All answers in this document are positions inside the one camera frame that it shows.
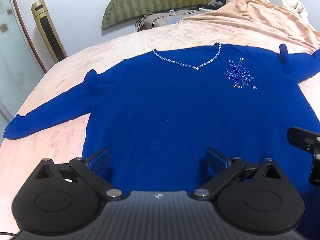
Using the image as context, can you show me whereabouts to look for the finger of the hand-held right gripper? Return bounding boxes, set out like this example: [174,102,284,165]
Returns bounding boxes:
[309,155,320,186]
[287,127,320,155]

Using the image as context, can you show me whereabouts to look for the dark clothes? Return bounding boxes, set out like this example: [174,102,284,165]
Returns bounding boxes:
[197,0,227,12]

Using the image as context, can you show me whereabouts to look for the grey pillow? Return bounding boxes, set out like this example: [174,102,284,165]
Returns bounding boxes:
[136,11,200,32]

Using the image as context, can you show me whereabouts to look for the blue beaded knit sweater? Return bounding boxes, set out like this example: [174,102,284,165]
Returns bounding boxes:
[3,42,320,205]

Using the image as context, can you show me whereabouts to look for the gold tower air conditioner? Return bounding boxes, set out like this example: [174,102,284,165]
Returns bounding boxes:
[31,1,68,63]

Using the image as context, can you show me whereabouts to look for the frosted glass door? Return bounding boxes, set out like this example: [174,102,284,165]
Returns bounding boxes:
[0,0,48,128]

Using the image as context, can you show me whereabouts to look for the cream quilted duvet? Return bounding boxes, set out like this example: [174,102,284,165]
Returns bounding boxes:
[282,0,318,32]

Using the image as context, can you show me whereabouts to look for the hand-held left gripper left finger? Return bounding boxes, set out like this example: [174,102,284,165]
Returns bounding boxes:
[34,148,124,200]

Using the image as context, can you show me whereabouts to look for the peach quilt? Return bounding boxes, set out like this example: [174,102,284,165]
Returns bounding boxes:
[175,0,320,55]

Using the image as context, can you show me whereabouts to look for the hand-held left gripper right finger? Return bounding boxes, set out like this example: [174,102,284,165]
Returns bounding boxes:
[194,147,284,200]

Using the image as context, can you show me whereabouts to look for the pink floral blanket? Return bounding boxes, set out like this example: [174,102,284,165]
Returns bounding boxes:
[0,17,320,235]

